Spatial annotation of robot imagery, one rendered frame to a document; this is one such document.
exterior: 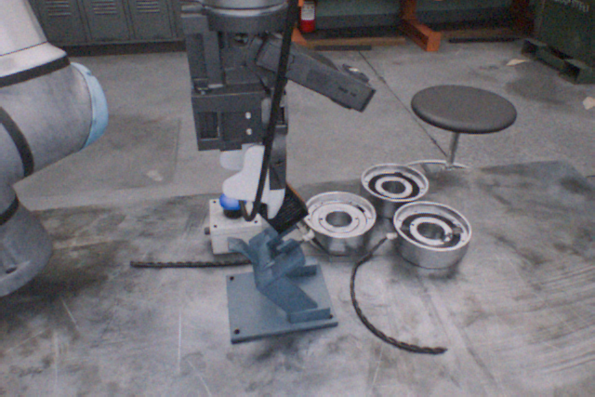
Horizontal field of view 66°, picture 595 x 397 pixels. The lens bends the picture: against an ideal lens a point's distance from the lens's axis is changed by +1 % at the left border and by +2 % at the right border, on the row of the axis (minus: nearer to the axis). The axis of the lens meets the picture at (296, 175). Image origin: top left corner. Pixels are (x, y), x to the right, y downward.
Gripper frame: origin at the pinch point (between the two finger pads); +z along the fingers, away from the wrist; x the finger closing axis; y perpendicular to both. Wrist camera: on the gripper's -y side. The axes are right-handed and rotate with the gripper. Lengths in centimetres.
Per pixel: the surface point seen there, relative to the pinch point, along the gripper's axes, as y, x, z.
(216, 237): 7.1, -9.7, 13.1
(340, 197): -12.3, -15.2, 13.0
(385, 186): -21.0, -18.6, 14.4
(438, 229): -24.6, -6.7, 14.0
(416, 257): -19.2, -1.9, 14.0
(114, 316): 19.9, -1.2, 16.3
